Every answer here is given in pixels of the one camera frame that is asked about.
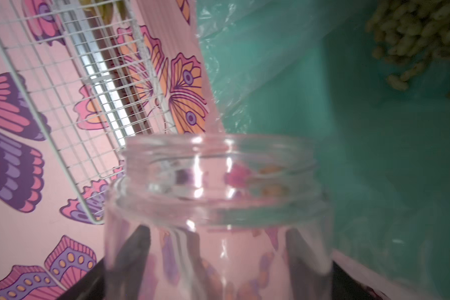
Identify clear plastic bin liner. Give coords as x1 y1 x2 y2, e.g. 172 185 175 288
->
196 0 450 300

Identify brown lid peanut jar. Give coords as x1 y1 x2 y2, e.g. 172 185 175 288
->
104 134 333 300

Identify white wire basket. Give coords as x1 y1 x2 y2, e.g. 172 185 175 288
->
0 1 176 225

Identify mint green trash bin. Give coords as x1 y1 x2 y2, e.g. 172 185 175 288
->
196 0 450 300

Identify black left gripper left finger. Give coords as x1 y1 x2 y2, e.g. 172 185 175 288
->
57 259 106 300

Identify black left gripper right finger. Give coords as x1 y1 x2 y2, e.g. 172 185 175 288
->
332 261 378 300

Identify peanuts in bin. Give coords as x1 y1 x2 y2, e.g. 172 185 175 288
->
365 1 450 91

